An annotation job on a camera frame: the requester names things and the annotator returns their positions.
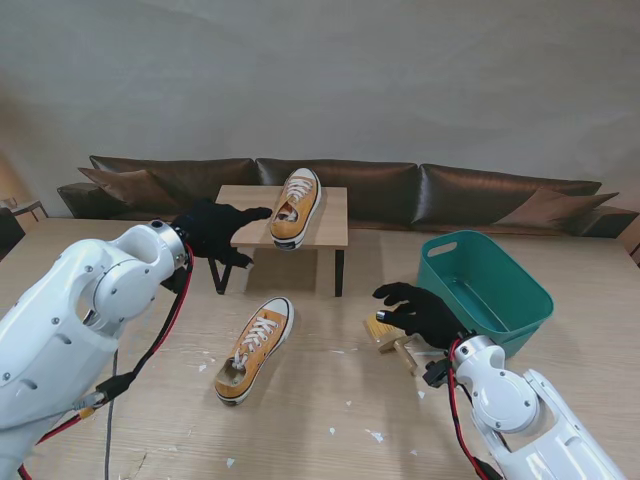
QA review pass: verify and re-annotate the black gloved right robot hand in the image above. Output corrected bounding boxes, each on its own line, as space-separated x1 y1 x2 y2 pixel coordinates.
373 282 469 351

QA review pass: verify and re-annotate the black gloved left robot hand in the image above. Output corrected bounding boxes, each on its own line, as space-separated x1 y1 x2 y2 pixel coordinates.
172 198 274 271

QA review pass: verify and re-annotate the wooden hand brush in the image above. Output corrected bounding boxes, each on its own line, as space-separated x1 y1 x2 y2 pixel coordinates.
363 312 419 377

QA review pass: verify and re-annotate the yellow canvas sneaker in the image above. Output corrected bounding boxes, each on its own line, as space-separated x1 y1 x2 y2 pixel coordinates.
214 296 295 407
269 167 322 252

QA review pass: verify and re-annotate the green plastic basin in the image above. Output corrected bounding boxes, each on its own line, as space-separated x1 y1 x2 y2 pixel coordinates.
416 229 555 359

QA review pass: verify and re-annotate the brown leather cushion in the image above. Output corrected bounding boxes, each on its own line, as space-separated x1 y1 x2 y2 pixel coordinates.
78 167 181 211
494 187 620 229

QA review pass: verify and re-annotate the small wooden black-legged table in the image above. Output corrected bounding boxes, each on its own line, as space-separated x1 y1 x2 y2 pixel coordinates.
207 184 350 299

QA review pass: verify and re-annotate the brown leather sofa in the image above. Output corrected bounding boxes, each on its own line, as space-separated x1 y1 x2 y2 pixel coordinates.
57 155 640 239

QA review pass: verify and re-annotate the light wooden side table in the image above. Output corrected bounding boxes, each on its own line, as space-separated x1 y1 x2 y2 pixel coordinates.
0 197 51 221

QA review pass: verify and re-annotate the dark chair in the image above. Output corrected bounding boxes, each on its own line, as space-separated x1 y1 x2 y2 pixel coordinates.
0 207 26 261

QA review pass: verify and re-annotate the light wooden furniture edge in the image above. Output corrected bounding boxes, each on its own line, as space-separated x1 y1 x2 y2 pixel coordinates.
617 214 640 266

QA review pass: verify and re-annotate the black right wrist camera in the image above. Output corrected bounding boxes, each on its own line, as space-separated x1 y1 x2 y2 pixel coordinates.
423 357 454 387

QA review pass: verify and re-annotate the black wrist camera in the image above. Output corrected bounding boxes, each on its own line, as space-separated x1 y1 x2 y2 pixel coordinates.
423 357 454 387
159 269 189 296

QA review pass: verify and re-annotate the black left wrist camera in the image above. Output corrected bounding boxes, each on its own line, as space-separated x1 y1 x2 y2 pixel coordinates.
159 269 189 296

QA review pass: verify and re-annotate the red black left arm cable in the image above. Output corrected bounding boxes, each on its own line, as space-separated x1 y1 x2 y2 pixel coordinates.
17 244 196 480

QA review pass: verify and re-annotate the grey braided cable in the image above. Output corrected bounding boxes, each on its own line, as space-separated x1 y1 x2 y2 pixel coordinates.
102 349 119 480

